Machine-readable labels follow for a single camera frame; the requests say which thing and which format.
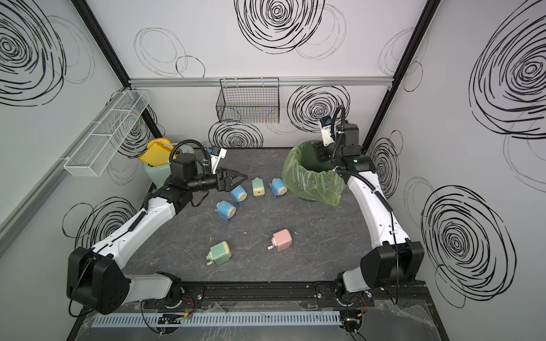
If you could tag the green cream pencil sharpener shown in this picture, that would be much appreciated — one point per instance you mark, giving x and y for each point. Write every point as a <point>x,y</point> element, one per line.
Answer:
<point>219,254</point>

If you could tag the blue sharpener front left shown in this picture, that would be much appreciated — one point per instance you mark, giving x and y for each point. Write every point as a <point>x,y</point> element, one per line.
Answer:
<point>225,210</point>

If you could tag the yellow green pencil sharpener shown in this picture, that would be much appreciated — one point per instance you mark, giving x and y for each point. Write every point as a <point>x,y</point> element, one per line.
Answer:
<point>258,187</point>

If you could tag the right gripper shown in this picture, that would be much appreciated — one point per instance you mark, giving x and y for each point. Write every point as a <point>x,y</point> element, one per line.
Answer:
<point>320,154</point>

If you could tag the blue sharpener right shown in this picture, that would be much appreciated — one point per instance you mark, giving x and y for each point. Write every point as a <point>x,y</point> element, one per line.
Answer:
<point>278,187</point>

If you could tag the bin with green bag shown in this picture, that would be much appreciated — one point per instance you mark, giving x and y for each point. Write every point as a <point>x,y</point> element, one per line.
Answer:
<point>308,178</point>

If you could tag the white mesh wall shelf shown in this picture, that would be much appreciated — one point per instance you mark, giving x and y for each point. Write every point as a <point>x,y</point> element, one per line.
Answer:
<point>95,152</point>

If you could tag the blue sharpener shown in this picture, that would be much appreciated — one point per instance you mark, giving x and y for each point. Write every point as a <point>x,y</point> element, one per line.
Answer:
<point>225,210</point>
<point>238,194</point>
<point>278,187</point>

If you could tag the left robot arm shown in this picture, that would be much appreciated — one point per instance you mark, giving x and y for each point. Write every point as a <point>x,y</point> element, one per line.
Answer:
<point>95,276</point>

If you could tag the grey slotted cable duct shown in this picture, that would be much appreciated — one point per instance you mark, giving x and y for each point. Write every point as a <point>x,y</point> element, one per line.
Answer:
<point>236,319</point>

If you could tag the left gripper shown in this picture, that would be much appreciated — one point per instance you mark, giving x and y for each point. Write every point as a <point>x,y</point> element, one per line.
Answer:
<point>227,187</point>

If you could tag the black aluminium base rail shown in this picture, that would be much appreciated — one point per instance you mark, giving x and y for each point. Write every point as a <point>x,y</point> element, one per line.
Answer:
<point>256,292</point>

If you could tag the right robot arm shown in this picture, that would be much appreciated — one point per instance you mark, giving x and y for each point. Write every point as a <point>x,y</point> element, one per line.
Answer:
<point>395,259</point>

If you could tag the yellow toy toast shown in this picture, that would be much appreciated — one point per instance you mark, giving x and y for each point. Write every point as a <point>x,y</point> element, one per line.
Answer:
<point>157,152</point>

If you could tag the blue sharpener middle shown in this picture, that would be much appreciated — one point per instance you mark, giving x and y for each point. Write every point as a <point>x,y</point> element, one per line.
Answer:
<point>238,194</point>

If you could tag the black wire basket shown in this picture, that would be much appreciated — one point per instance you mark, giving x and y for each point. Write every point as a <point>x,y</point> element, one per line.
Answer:
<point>249,100</point>

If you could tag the pink pencil sharpener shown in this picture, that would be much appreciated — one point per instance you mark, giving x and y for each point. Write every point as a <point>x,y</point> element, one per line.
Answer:
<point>281,240</point>

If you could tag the mint green toaster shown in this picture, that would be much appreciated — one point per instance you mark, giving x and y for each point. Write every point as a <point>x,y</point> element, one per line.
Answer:
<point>158,174</point>

